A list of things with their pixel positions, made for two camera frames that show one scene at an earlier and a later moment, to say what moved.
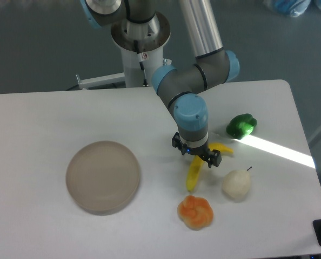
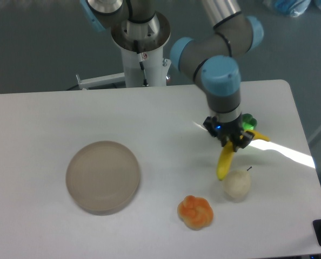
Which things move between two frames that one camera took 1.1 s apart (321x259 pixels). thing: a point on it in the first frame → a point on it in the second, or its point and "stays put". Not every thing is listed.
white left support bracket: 101,81 stays put
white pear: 236,183 stays put
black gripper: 212,157 → 231,130
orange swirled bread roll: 195,212 stays put
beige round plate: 102,177 stays put
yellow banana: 198,162 → 228,151
